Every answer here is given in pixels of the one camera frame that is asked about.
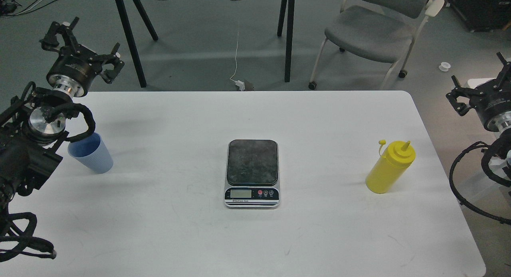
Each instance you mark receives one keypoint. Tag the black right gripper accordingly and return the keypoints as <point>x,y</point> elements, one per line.
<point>499,105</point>

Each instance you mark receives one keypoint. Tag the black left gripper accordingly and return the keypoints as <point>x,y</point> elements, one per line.
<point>75,69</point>

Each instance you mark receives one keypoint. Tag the blue ribbed plastic cup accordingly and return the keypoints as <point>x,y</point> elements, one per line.
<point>93,153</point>

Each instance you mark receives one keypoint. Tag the yellow squeeze bottle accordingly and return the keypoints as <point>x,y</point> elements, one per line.
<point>394,159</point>

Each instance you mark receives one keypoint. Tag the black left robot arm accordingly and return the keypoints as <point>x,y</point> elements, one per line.
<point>36,124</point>

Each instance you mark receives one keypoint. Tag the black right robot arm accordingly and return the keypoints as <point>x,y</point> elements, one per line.
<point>495,162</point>

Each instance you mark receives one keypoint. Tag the digital kitchen scale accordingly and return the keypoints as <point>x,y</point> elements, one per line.
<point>252,174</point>

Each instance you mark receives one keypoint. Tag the white side table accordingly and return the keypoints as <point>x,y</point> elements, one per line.
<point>474,83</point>

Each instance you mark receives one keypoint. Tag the small white spool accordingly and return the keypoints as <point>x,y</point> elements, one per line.
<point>444,66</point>

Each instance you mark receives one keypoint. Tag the black cabinet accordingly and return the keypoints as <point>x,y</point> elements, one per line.
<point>483,15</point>

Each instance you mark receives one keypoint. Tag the grey office chair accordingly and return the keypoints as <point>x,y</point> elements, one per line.
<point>375,36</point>

